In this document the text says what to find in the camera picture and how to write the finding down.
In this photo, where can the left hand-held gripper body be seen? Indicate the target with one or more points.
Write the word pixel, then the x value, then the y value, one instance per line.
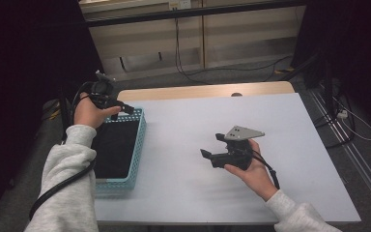
pixel 103 92

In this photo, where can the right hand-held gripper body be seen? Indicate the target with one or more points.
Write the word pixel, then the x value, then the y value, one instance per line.
pixel 238 154

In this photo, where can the black pants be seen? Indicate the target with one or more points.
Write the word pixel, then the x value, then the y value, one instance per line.
pixel 119 148

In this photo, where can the light blue plastic basket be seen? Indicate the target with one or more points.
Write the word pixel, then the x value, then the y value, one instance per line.
pixel 140 145

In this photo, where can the person's left hand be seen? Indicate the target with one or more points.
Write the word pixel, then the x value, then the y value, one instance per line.
pixel 88 116

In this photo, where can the person's right hand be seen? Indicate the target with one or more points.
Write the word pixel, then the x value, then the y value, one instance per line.
pixel 257 177

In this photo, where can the black stand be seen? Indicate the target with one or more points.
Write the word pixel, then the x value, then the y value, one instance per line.
pixel 63 112
pixel 327 83

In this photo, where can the large black curtain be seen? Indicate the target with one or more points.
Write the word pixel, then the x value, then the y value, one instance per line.
pixel 29 64

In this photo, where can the white power strip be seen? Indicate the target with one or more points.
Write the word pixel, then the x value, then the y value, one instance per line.
pixel 342 113

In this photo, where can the black horizontal bar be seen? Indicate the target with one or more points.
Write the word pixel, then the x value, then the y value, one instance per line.
pixel 190 13

